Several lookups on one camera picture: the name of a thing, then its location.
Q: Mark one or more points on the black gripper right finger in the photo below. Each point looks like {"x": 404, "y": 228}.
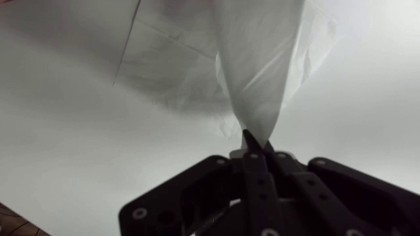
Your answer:
{"x": 341, "y": 201}

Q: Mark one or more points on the white tissue pulled from box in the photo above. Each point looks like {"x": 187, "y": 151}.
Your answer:
{"x": 257, "y": 66}

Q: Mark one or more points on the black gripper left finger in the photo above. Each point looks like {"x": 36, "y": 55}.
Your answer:
{"x": 197, "y": 201}

